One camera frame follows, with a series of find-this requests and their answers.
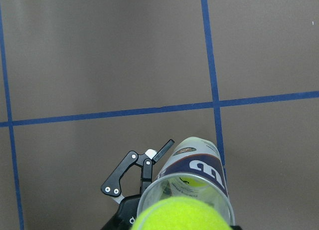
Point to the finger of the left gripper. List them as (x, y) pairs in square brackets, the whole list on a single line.
[(112, 186)]

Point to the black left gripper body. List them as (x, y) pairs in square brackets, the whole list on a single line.
[(126, 215)]

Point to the yellow tennis ball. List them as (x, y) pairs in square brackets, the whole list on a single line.
[(193, 182), (180, 213)]

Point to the Wilson tennis ball can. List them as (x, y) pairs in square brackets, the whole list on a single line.
[(193, 170)]

